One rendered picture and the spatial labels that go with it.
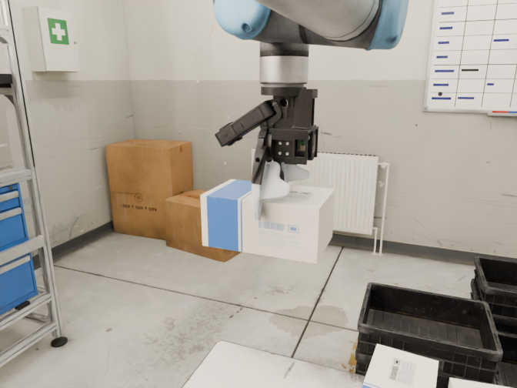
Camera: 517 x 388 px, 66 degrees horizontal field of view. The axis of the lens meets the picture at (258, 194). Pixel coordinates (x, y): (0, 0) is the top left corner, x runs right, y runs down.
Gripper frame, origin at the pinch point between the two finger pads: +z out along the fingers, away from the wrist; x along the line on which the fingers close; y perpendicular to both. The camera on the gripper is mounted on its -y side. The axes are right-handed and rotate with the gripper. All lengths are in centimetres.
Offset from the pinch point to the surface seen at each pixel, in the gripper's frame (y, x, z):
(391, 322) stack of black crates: 22, 72, 62
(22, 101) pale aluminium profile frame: -139, 68, -11
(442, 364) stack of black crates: 37, 51, 59
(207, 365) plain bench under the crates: -16.4, 5.9, 41.6
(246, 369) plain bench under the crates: -7.5, 7.7, 41.5
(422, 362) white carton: 28.2, 12.1, 32.3
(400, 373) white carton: 24.2, 7.3, 32.3
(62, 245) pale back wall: -224, 152, 104
